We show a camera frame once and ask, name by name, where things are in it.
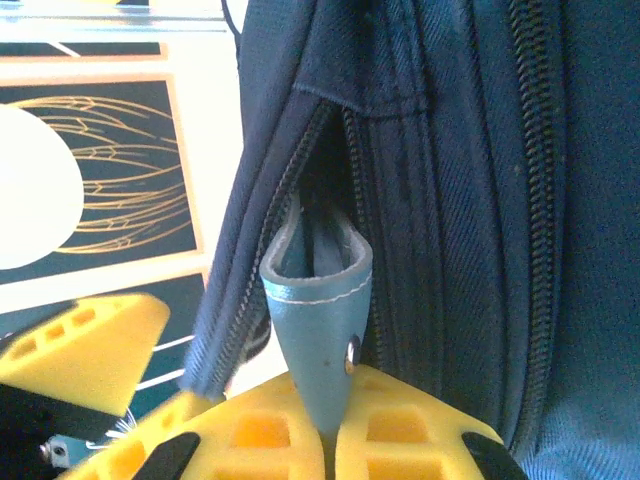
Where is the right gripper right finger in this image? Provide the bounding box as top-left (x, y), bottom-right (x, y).
top-left (333, 364), bottom-right (534, 480)

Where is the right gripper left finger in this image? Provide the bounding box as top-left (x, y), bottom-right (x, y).
top-left (64, 372), bottom-right (329, 480)

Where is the teal leather wallet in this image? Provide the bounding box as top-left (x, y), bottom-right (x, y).
top-left (259, 194), bottom-right (374, 441)

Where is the navy blue backpack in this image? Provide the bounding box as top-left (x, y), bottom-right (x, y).
top-left (179, 0), bottom-right (640, 480)

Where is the aluminium corner post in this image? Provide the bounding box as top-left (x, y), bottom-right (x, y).
top-left (0, 12), bottom-right (236, 35)

